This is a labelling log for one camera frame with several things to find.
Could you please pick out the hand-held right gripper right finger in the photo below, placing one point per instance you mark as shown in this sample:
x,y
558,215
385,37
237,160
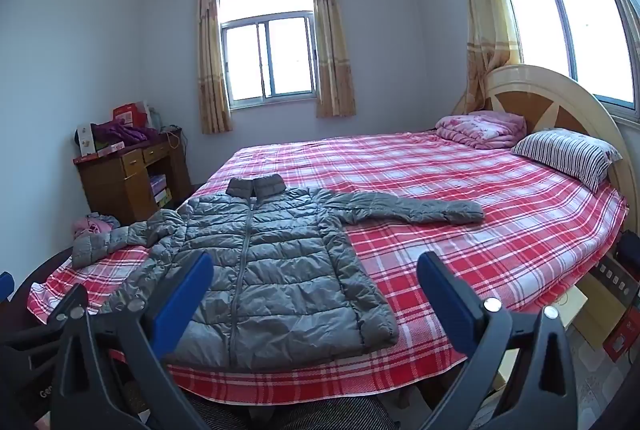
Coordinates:
x,y
445,300

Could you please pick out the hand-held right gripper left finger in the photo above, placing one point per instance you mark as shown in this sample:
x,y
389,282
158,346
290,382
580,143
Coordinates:
x,y
182,297

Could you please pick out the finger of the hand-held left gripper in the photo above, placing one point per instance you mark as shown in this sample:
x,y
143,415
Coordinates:
x,y
5,287

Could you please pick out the grey puffer jacket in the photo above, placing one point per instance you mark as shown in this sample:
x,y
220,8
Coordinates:
x,y
280,270

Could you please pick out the pink clothes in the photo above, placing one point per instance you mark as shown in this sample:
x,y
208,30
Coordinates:
x,y
92,226

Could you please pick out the yellow box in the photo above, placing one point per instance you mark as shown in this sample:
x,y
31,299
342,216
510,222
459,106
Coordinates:
x,y
164,200

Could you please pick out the bed with red plaid sheet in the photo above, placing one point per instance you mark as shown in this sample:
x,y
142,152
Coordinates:
x,y
450,190

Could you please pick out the purple box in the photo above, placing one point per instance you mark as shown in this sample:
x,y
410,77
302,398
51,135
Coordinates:
x,y
158,185

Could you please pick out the brown wooden desk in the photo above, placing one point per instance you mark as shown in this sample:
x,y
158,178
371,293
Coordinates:
x,y
110,190

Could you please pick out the brown cardboard box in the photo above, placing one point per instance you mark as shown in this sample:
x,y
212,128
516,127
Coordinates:
x,y
600,305

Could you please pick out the flat red box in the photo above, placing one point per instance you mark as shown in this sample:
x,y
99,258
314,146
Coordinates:
x,y
111,149

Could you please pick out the white cardboard box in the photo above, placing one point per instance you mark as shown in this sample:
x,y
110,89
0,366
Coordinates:
x,y
86,142

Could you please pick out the pink folded quilt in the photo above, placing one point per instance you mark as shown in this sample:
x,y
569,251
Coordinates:
x,y
480,129

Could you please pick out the purple clothing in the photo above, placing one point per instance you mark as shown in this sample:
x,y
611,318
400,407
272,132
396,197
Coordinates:
x,y
122,132

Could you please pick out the clear plastic bottle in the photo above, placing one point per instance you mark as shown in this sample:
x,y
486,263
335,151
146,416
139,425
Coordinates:
x,y
156,118

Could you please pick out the red bag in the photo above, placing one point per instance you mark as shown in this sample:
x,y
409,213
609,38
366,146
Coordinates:
x,y
625,335

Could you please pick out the striped pillow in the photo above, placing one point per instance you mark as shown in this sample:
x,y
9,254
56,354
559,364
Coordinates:
x,y
570,154

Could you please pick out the red cardboard box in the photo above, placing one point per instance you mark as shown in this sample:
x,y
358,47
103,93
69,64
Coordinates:
x,y
127,112

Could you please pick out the cream wooden headboard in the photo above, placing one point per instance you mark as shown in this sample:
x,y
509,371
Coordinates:
x,y
530,79

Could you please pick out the beige patterned curtain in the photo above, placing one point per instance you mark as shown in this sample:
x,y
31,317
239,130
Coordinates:
x,y
485,9
332,49
210,59

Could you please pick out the large sliding window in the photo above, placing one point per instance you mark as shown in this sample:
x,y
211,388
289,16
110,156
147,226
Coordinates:
x,y
550,34

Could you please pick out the dark perforated rail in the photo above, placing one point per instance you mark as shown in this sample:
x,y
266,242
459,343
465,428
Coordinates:
x,y
617,277

